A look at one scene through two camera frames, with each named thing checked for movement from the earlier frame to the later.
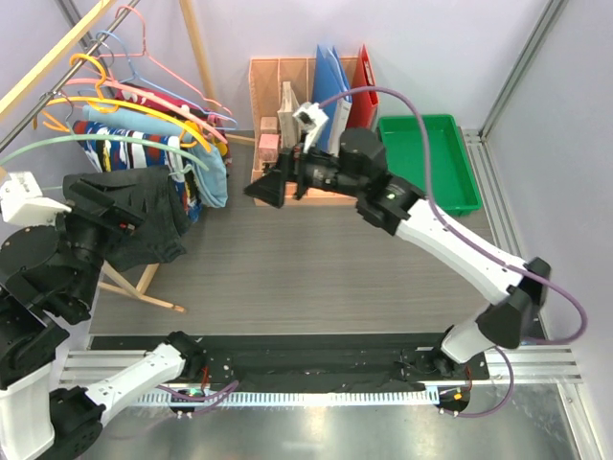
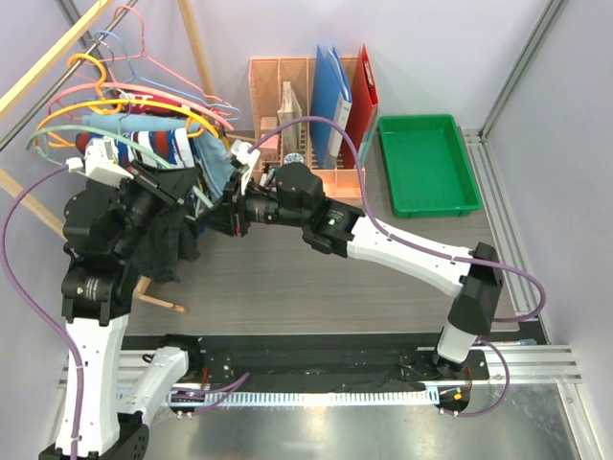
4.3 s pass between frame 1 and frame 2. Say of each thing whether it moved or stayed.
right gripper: moved
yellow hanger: moved
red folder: stayed
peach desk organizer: stayed
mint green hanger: moved
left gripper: moved
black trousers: moved
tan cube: stayed
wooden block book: stayed
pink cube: stayed
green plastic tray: stayed
